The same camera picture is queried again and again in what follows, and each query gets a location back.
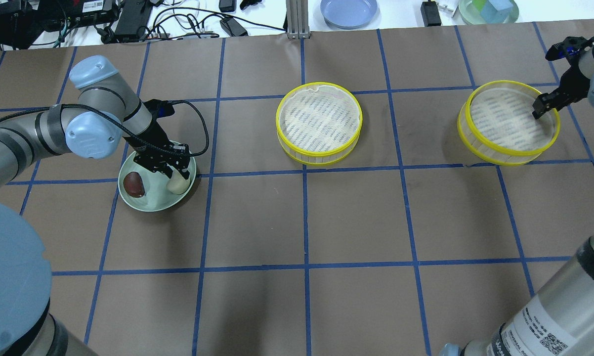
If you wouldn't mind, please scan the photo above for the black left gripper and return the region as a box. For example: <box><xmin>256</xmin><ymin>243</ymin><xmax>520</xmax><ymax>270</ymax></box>
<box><xmin>132</xmin><ymin>130</ymin><xmax>191</xmax><ymax>179</ymax></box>

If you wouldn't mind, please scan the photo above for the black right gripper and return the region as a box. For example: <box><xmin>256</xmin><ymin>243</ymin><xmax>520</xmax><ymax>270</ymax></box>
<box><xmin>532</xmin><ymin>65</ymin><xmax>591</xmax><ymax>120</ymax></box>

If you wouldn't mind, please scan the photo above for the white steamed bun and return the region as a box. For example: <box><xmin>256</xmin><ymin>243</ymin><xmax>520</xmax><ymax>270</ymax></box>
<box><xmin>166</xmin><ymin>171</ymin><xmax>191</xmax><ymax>195</ymax></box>

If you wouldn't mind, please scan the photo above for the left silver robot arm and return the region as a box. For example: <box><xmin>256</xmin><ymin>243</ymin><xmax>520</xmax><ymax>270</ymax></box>
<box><xmin>0</xmin><ymin>55</ymin><xmax>196</xmax><ymax>356</ymax></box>

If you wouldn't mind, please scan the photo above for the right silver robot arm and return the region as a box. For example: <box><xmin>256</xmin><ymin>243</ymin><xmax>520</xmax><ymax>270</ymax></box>
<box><xmin>440</xmin><ymin>37</ymin><xmax>594</xmax><ymax>356</ymax></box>

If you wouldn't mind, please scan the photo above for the outer yellow bamboo steamer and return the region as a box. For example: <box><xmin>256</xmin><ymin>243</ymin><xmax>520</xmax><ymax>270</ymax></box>
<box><xmin>457</xmin><ymin>80</ymin><xmax>561</xmax><ymax>166</ymax></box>

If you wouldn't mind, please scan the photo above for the light green plate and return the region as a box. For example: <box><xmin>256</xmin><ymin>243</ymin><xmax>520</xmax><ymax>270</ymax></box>
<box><xmin>117</xmin><ymin>151</ymin><xmax>197</xmax><ymax>212</ymax></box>

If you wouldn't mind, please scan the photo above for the brown steamed bun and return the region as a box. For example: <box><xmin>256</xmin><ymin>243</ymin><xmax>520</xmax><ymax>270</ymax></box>
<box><xmin>122</xmin><ymin>171</ymin><xmax>146</xmax><ymax>198</ymax></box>

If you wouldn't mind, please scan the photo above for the green bowl with sponges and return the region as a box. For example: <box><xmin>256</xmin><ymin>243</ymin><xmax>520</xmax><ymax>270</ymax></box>
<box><xmin>458</xmin><ymin>0</ymin><xmax>520</xmax><ymax>25</ymax></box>

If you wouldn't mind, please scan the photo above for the black power adapter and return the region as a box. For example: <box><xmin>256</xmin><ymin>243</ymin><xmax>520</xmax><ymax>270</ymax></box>
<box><xmin>421</xmin><ymin>0</ymin><xmax>442</xmax><ymax>27</ymax></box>

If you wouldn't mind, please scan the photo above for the blue plate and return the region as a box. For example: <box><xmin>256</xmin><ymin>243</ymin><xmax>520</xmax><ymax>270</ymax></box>
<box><xmin>319</xmin><ymin>0</ymin><xmax>379</xmax><ymax>29</ymax></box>

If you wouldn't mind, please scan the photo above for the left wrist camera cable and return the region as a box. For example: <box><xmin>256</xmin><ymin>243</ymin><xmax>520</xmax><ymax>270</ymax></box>
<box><xmin>60</xmin><ymin>100</ymin><xmax>210</xmax><ymax>159</ymax></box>

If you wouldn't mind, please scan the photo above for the aluminium frame post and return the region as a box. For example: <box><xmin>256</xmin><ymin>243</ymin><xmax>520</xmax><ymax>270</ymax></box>
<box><xmin>286</xmin><ymin>0</ymin><xmax>311</xmax><ymax>39</ymax></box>

